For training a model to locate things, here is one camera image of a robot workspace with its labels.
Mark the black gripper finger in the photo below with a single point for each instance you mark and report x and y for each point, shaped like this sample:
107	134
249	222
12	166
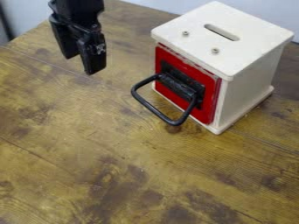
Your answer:
92	50
66	41

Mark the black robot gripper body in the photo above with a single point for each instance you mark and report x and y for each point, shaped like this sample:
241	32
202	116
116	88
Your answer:
75	18

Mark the red wooden drawer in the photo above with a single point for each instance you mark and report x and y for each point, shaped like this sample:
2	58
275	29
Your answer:
183	80

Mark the white wooden box cabinet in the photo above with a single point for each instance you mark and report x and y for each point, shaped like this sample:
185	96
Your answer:
229	50

